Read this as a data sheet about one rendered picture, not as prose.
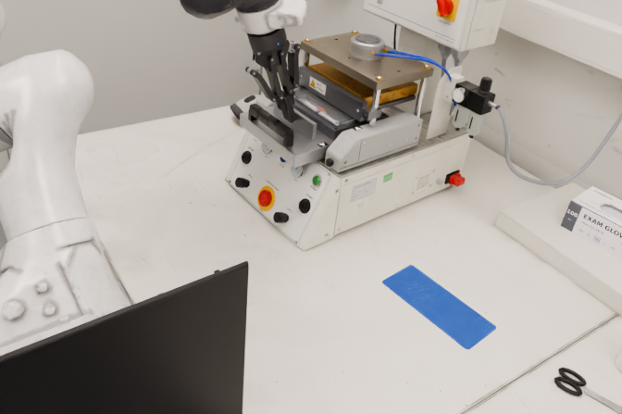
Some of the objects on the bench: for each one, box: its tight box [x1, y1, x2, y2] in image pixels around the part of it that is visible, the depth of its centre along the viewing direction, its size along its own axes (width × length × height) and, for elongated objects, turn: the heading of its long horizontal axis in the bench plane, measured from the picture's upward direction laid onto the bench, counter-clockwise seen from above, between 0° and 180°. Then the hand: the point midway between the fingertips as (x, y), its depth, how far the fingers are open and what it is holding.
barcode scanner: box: [230, 94, 260, 120], centre depth 180 cm, size 20×8×8 cm, turn 116°
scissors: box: [554, 367, 622, 414], centre depth 104 cm, size 14×6×1 cm, turn 46°
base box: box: [225, 130, 471, 251], centre depth 149 cm, size 54×38×17 cm
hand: (287, 106), depth 128 cm, fingers closed, pressing on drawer
